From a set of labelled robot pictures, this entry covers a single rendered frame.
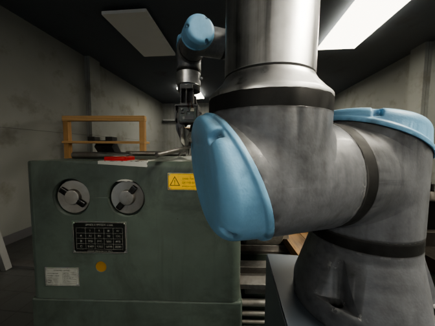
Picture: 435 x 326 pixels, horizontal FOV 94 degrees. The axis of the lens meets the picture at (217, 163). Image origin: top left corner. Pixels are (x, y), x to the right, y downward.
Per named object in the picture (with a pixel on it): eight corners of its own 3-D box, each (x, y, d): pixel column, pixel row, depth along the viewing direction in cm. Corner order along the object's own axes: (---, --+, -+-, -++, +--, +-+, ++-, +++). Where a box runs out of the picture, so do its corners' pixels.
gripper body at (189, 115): (173, 124, 59) (173, 82, 59) (179, 127, 68) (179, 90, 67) (199, 124, 59) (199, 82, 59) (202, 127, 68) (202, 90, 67)
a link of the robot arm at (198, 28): (228, 16, 50) (215, 39, 61) (184, 6, 47) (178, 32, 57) (228, 49, 51) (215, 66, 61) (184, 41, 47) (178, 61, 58)
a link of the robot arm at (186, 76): (179, 77, 67) (203, 77, 67) (179, 92, 67) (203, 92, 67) (173, 68, 60) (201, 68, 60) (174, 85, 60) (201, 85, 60)
